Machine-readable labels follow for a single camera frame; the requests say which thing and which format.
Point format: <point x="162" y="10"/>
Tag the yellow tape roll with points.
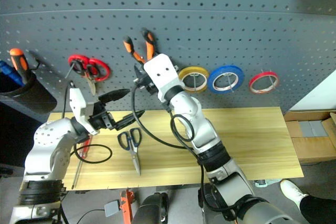
<point x="193" y="70"/>

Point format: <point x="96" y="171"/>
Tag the grey foot pedal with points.
<point x="112" y="208"/>

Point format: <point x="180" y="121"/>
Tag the orange clamp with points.
<point x="127" y="203"/>

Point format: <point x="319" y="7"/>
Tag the red tape roll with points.
<point x="262" y="75"/>

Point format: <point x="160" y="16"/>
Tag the black holder cup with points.
<point x="31" y="95"/>

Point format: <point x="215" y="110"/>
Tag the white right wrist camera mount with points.
<point x="160" y="73"/>

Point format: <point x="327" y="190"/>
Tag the white shoe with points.
<point x="291" y="191"/>

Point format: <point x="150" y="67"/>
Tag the dark rounded shape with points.
<point x="151" y="209"/>

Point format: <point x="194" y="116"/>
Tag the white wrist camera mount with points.
<point x="78" y="103"/>
<point x="160" y="73"/>

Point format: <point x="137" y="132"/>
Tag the blue tool in cup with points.
<point x="8" y="72"/>

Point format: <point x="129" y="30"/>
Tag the metal pegboard hook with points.
<point x="69" y="72"/>
<point x="269" y="81"/>
<point x="194" y="81"/>
<point x="230" y="82"/>

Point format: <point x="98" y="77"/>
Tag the black pegboard hook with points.
<point x="39" y="62"/>

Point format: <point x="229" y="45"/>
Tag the orange black pliers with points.
<point x="150" y="47"/>

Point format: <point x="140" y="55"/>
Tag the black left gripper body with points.
<point x="101" y="120"/>

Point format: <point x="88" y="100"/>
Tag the grey metal pegboard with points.
<point x="183" y="19"/>

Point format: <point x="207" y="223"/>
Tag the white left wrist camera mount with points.
<point x="78" y="103"/>

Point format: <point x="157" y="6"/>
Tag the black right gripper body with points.
<point x="145" y="83"/>

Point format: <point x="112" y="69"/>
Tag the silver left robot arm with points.
<point x="43" y="153"/>

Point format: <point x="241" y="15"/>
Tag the blue tape roll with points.
<point x="225" y="69"/>

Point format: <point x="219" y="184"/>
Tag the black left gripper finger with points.
<point x="130" y="119"/>
<point x="115" y="95"/>

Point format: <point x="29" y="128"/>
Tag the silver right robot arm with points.
<point x="207" y="134"/>

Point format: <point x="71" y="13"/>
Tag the brown cardboard box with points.
<point x="312" y="145"/>

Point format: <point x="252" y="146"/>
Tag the black trouser leg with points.
<point x="320" y="211"/>

